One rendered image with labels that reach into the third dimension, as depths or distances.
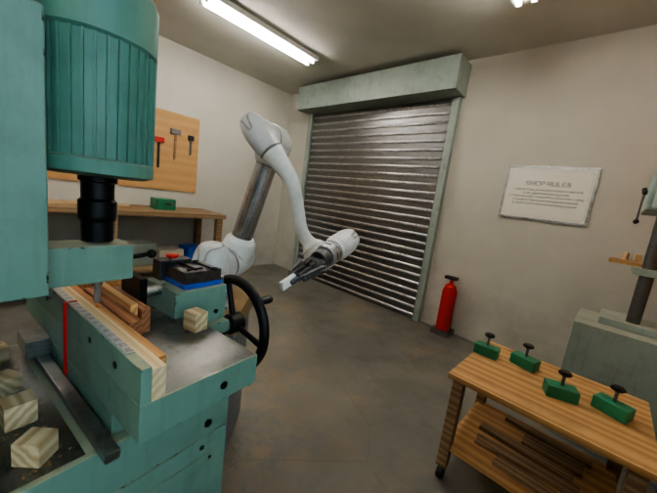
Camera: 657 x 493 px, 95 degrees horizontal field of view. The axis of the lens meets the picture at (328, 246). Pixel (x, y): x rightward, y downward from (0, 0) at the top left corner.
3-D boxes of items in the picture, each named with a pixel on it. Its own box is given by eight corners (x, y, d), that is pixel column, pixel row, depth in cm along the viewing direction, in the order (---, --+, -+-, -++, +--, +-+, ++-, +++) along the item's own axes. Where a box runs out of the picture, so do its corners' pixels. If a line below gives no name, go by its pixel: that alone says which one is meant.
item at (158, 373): (165, 395, 44) (167, 364, 43) (151, 402, 42) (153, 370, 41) (45, 285, 77) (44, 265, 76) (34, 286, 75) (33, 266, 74)
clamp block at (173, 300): (225, 317, 79) (228, 284, 77) (174, 333, 68) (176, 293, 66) (194, 300, 87) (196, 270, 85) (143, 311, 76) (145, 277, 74)
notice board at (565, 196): (586, 227, 239) (602, 167, 232) (586, 227, 238) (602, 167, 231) (498, 215, 281) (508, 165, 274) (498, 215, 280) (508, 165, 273)
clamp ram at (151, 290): (174, 312, 70) (176, 275, 68) (139, 321, 63) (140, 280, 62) (154, 300, 75) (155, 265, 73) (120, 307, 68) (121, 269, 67)
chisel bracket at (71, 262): (133, 285, 61) (134, 245, 60) (39, 299, 50) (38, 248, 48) (117, 276, 65) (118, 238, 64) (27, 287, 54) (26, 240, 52)
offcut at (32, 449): (32, 447, 44) (31, 425, 43) (59, 448, 44) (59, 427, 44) (11, 467, 41) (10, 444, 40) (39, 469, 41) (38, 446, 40)
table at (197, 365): (288, 364, 66) (292, 338, 65) (139, 448, 41) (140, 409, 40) (153, 289, 100) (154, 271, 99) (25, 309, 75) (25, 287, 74)
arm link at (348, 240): (349, 256, 115) (328, 269, 124) (369, 241, 126) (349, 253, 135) (332, 233, 115) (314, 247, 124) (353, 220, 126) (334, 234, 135)
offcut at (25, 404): (38, 420, 48) (37, 398, 48) (4, 433, 45) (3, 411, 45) (31, 409, 50) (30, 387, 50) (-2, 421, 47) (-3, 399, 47)
